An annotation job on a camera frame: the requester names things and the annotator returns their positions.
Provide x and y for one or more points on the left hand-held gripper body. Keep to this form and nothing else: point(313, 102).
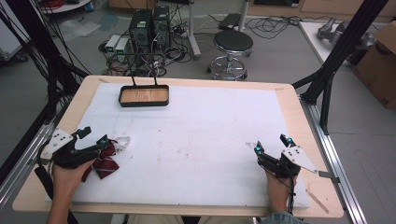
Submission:
point(67, 155)

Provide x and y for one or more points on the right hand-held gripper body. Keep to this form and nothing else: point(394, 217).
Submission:
point(285, 166)

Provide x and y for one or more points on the dark red striped bow tie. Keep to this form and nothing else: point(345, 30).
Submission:
point(105, 163)

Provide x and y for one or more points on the person's right hand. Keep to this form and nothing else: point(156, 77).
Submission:
point(278, 191)

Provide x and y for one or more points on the person's left hand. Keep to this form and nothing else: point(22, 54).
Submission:
point(67, 182)

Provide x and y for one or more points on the clear plastic clip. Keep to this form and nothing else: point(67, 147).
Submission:
point(123, 142)

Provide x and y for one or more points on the strip of tape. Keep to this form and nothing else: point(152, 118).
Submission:
point(317, 201)

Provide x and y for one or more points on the black tray with wooden bottom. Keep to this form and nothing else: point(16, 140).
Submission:
point(144, 95)

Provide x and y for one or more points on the white table mat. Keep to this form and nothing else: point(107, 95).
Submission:
point(193, 140)

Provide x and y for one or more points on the small white box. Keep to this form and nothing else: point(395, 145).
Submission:
point(122, 46)
point(112, 43)

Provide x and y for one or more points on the black round stool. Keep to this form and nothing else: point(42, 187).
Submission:
point(233, 42)

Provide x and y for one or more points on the brown cardboard box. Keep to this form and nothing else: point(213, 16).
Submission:
point(378, 68)

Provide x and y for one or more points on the black computer tower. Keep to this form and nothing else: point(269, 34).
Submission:
point(140, 29)
point(161, 26)

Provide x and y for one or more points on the black flat case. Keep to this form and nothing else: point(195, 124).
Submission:
point(229, 21)

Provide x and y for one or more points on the white table leg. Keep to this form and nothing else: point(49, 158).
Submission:
point(193, 34)

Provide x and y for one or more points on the aluminium rail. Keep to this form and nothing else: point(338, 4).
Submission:
point(339, 161)
point(21, 168)

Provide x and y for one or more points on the black metal frame stand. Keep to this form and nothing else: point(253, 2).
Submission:
point(40, 49)
point(339, 53)

